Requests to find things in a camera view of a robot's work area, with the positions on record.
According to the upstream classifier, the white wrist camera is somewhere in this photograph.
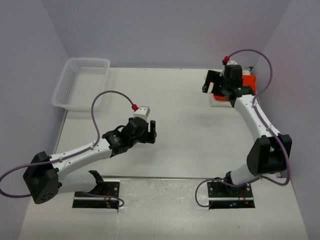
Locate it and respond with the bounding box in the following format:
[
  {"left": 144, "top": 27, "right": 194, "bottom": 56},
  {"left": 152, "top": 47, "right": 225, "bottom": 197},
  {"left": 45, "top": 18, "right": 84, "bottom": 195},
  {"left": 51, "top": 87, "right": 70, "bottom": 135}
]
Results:
[
  {"left": 222, "top": 60, "right": 238, "bottom": 66},
  {"left": 133, "top": 106, "right": 150, "bottom": 122}
]

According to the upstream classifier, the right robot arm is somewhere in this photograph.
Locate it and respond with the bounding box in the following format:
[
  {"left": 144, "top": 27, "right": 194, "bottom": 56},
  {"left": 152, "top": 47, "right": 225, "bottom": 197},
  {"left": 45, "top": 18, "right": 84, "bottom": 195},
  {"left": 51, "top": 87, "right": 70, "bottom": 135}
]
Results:
[{"left": 202, "top": 64, "right": 292, "bottom": 197}]

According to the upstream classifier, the orange t-shirt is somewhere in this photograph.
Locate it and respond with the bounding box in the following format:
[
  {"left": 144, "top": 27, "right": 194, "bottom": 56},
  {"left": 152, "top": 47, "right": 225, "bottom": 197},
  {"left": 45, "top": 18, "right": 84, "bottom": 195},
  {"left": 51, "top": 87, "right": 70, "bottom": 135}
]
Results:
[{"left": 212, "top": 75, "right": 256, "bottom": 102}]

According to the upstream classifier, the folded white t-shirt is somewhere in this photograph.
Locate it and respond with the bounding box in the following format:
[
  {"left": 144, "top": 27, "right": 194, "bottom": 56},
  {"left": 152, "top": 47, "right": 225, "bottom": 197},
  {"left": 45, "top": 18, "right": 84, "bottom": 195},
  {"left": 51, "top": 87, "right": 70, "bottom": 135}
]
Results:
[{"left": 208, "top": 83, "right": 232, "bottom": 108}]

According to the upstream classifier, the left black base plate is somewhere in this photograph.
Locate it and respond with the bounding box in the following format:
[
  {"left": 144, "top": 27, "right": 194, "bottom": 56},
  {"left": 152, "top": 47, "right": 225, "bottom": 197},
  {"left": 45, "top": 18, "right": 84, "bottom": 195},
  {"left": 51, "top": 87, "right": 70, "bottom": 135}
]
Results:
[{"left": 72, "top": 180, "right": 124, "bottom": 210}]

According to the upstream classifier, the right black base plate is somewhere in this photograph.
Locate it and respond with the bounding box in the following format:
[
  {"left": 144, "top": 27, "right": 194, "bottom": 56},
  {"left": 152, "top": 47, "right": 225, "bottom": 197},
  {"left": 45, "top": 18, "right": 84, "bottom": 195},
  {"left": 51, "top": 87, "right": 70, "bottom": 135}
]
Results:
[{"left": 207, "top": 181, "right": 255, "bottom": 210}]

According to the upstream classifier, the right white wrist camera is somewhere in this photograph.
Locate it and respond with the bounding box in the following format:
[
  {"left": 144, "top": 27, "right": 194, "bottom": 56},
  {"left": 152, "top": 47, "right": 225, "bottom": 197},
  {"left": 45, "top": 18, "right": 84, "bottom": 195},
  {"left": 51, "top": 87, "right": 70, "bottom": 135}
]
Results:
[{"left": 222, "top": 60, "right": 238, "bottom": 66}]

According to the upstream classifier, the white plastic basket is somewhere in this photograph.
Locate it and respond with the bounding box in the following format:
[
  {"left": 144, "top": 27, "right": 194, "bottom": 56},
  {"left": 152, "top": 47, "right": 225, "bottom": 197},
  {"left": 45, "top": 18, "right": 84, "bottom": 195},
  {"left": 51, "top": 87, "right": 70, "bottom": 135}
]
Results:
[{"left": 51, "top": 57, "right": 111, "bottom": 112}]

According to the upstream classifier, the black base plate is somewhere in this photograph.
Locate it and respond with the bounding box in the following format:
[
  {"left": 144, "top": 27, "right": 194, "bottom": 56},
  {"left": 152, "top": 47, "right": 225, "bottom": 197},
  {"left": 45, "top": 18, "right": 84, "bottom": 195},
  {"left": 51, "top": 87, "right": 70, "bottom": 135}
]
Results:
[
  {"left": 72, "top": 180, "right": 124, "bottom": 210},
  {"left": 207, "top": 181, "right": 255, "bottom": 210}
]

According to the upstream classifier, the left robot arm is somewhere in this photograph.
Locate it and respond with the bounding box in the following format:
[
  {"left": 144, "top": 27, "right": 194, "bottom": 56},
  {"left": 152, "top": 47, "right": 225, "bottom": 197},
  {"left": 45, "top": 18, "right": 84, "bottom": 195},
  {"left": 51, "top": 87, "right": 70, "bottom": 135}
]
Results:
[{"left": 23, "top": 117, "right": 157, "bottom": 205}]

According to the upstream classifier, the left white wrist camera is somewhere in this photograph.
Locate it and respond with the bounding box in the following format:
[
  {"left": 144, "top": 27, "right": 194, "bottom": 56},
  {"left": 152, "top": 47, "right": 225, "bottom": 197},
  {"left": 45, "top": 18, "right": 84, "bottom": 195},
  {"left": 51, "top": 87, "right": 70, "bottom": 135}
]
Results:
[{"left": 133, "top": 106, "right": 150, "bottom": 122}]

